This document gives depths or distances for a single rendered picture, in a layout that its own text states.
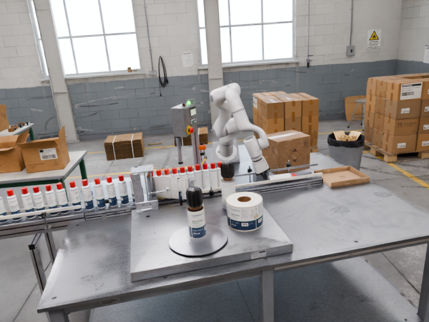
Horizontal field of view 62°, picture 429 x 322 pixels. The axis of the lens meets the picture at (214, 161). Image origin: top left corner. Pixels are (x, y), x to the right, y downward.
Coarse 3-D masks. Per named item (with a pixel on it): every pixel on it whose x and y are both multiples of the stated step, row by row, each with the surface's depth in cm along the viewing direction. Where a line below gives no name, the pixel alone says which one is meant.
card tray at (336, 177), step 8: (336, 168) 277; (344, 168) 278; (352, 168) 274; (328, 176) 270; (336, 176) 269; (344, 176) 268; (352, 176) 266; (360, 176) 266; (368, 176) 255; (328, 184) 256; (336, 184) 251; (344, 184) 252; (352, 184) 254
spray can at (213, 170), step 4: (212, 164) 239; (212, 168) 240; (212, 172) 240; (216, 172) 241; (212, 176) 241; (216, 176) 242; (212, 180) 242; (216, 180) 242; (212, 184) 243; (216, 184) 243
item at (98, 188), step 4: (96, 180) 226; (96, 184) 227; (100, 184) 228; (96, 188) 227; (100, 188) 228; (96, 192) 228; (100, 192) 228; (96, 196) 229; (100, 196) 229; (96, 200) 230; (100, 200) 230; (104, 200) 232; (100, 204) 230; (104, 204) 232; (100, 208) 231
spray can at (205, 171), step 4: (204, 164) 239; (204, 168) 239; (204, 172) 240; (208, 172) 240; (204, 176) 240; (208, 176) 241; (204, 180) 241; (208, 180) 242; (204, 184) 242; (208, 184) 243; (204, 188) 244; (208, 188) 243; (208, 192) 244
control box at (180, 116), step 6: (174, 108) 227; (180, 108) 225; (186, 108) 227; (174, 114) 228; (180, 114) 227; (186, 114) 228; (174, 120) 230; (180, 120) 228; (186, 120) 228; (174, 126) 231; (180, 126) 230; (186, 126) 229; (192, 126) 236; (174, 132) 233; (180, 132) 231; (186, 132) 230
